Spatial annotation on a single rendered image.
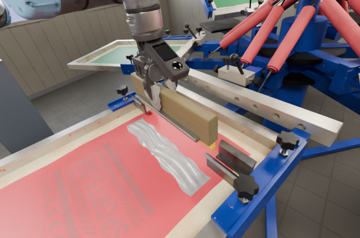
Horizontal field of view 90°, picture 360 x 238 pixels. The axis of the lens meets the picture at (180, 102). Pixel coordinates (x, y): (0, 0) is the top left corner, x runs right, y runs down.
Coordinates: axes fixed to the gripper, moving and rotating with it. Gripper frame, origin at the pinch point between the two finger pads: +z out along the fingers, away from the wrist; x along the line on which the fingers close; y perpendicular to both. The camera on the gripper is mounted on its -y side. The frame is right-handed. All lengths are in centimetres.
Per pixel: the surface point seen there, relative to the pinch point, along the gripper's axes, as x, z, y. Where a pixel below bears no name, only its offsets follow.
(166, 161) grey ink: 7.2, 12.7, -6.6
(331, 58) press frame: -76, 7, -19
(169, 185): 10.8, 13.4, -12.5
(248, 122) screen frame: -19.1, 9.8, -15.2
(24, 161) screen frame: 39.7, 12.3, 25.2
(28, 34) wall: 24, 13, 349
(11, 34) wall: 43, 8, 346
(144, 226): 20.1, 13.4, -16.3
